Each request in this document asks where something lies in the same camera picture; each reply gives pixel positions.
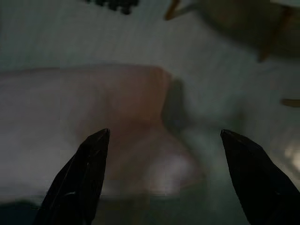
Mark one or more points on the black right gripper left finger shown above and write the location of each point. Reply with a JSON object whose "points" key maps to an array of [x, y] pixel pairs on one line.
{"points": [[77, 182]]}

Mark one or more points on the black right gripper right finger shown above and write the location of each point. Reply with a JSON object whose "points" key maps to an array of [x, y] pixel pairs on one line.
{"points": [[262, 187]]}

